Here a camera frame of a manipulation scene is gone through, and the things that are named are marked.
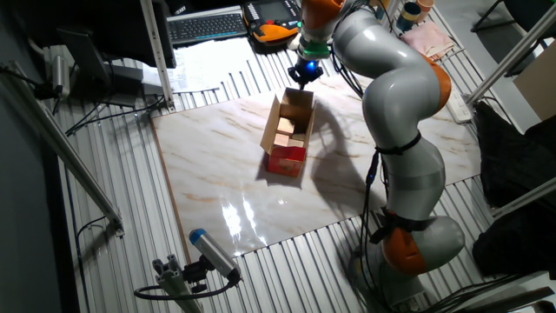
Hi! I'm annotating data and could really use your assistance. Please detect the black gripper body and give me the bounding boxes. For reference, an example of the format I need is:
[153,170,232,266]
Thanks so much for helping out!
[287,58,325,86]

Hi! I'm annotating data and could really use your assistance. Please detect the red cardboard box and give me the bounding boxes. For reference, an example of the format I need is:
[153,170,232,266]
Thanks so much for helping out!
[259,86,317,178]

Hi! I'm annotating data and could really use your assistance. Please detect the orange black teach pendant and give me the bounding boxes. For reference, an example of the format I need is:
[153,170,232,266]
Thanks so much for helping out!
[242,0,304,44]

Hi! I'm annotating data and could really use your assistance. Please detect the white paper sheets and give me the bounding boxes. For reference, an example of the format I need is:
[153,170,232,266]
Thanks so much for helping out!
[142,37,266,95]

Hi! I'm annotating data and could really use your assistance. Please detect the yellowish cup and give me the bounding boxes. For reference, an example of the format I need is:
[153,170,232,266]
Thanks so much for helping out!
[372,0,390,22]

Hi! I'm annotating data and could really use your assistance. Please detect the black keyboard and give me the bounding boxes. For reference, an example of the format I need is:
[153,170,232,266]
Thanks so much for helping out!
[166,11,248,47]

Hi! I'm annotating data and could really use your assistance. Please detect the dark blue cup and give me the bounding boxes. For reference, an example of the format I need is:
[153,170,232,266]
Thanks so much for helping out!
[395,2,422,32]

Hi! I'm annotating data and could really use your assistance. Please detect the marble pattern board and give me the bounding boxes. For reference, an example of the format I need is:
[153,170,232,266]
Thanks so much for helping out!
[150,76,482,262]

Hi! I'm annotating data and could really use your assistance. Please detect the pink cloth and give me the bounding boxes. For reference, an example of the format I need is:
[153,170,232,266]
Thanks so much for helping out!
[399,20,456,62]

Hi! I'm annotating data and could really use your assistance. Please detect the white power strip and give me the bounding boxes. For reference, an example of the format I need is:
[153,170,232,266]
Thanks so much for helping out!
[445,89,474,125]

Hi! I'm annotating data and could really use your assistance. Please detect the black monitor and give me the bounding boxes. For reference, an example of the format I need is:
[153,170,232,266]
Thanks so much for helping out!
[12,0,177,108]

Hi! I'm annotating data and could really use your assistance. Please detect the black office chair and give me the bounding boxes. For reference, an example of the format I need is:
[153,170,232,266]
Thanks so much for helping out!
[471,0,556,34]

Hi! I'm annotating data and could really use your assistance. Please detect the brown cardboard panel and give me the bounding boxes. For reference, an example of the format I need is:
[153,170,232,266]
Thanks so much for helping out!
[512,41,556,122]

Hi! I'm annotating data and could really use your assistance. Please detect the black cloth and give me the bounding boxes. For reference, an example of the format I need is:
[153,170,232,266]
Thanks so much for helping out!
[471,102,556,279]

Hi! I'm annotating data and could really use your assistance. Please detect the aluminium profile stand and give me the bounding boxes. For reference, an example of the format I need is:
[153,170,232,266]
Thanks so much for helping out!
[151,254,205,313]

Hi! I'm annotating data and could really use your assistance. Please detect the long diagonal aluminium bar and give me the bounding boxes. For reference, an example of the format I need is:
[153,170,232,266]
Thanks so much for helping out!
[0,60,125,238]

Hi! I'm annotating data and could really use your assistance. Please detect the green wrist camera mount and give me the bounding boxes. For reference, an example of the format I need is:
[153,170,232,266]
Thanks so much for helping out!
[297,37,332,61]

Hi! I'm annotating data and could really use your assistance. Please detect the aluminium post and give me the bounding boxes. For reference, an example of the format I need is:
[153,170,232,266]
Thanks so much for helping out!
[377,0,401,27]
[139,0,175,112]

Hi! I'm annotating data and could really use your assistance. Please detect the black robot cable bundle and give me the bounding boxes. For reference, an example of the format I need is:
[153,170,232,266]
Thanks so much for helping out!
[329,43,392,312]

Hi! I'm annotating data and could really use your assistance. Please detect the silver camera with blue cap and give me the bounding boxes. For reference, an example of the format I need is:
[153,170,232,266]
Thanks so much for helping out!
[189,228,242,283]

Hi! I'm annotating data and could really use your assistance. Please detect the black monitor cables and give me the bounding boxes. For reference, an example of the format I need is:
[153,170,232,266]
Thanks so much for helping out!
[64,93,166,137]

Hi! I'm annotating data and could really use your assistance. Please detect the aluminium frame bar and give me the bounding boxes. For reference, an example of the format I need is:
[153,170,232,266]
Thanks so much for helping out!
[490,176,556,218]
[465,3,556,105]

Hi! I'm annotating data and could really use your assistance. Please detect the black camera clamp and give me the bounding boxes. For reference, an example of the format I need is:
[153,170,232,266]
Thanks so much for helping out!
[182,256,214,293]

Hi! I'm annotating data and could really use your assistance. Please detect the small silver camera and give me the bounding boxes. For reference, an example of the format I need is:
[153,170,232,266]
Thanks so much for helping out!
[50,54,71,99]

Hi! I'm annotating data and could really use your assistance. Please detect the black camera cable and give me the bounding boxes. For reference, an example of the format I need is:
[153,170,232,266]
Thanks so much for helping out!
[133,271,242,302]

